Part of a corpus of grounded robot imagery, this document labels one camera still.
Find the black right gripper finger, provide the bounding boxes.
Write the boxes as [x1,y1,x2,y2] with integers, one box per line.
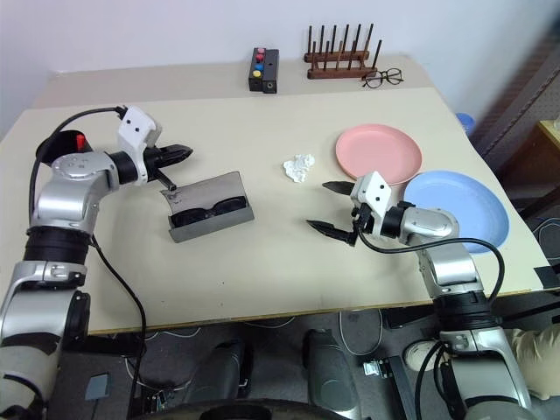
[305,219,354,244]
[322,179,354,196]

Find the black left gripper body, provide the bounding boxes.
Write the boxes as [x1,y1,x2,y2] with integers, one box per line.
[143,147,167,182]

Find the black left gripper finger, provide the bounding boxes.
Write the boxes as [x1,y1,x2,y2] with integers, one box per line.
[158,143,194,168]
[156,171,178,193]

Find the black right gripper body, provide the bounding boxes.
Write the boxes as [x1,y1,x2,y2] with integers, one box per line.
[349,205,387,247]

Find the black sunglasses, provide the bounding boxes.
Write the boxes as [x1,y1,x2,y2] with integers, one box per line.
[170,197,249,228]

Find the grey glasses case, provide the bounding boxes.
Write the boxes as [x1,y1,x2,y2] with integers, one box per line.
[159,171,256,244]

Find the crumpled white tissue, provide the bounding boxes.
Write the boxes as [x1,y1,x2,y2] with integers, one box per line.
[282,152,317,185]

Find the pink plastic plate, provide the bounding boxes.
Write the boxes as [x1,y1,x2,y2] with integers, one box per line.
[335,123,424,186]

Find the black plastic cup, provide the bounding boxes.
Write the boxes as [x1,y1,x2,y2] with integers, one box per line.
[35,129,95,165]

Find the blue plastic plate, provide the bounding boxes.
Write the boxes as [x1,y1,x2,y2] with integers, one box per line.
[402,170,511,256]

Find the brown wooden peg rack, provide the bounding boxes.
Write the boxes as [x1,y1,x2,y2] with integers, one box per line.
[303,23,384,81]

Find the black box with coloured buttons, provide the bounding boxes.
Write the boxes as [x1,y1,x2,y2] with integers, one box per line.
[248,46,281,95]

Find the dark-framed clear eyeglasses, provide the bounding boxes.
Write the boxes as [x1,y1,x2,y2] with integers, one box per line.
[360,66,405,90]

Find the white sneaker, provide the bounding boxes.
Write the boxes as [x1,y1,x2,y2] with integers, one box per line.
[402,340,444,374]

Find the dark rounded shape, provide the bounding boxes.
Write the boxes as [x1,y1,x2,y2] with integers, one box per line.
[191,338,256,400]
[303,328,359,411]

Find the black bar with metal buckle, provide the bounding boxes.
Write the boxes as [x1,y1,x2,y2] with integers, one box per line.
[362,356,422,420]

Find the dark curved robot torso edge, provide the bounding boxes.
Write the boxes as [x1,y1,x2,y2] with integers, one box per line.
[164,396,352,420]

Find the yellow wooden box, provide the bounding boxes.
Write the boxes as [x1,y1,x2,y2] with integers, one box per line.
[536,118,560,151]

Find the small grey floor block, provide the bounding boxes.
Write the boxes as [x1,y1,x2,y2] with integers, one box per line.
[84,372,111,402]

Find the khaki trouser leg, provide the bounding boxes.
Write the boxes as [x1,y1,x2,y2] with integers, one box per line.
[508,326,560,400]

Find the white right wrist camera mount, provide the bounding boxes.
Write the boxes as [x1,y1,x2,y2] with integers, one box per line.
[350,171,394,221]

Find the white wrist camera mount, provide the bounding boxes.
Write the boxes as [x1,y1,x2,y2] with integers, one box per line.
[350,171,394,221]
[116,105,165,183]

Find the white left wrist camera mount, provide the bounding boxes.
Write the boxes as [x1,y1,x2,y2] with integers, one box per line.
[116,105,165,183]

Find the black table frame bar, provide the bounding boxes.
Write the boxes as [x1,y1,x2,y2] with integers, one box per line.
[383,263,560,331]

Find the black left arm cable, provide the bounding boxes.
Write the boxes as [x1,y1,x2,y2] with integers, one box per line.
[27,105,148,397]

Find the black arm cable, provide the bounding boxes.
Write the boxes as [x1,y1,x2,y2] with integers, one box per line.
[27,105,148,397]
[355,217,505,420]

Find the white cable loop on floor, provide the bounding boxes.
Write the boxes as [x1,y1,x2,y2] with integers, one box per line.
[339,311,385,358]

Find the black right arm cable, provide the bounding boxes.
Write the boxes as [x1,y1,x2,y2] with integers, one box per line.
[355,217,505,420]

